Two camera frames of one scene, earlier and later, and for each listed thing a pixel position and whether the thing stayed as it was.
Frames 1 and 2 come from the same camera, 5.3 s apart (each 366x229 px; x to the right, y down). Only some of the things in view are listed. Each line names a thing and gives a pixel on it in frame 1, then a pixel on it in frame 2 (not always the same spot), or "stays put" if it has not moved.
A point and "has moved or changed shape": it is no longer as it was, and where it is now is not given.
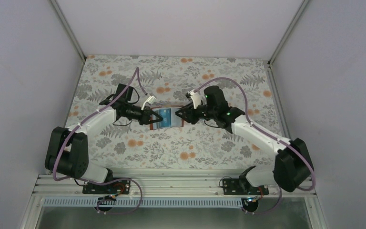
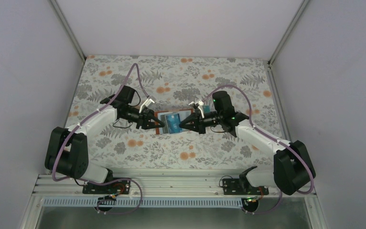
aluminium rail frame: [154, 186] stays put
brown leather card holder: [170, 119] has moved or changed shape
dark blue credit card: [166, 114] → [173, 121]
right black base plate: [241, 186] stays put
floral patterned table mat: [246, 84] stays put
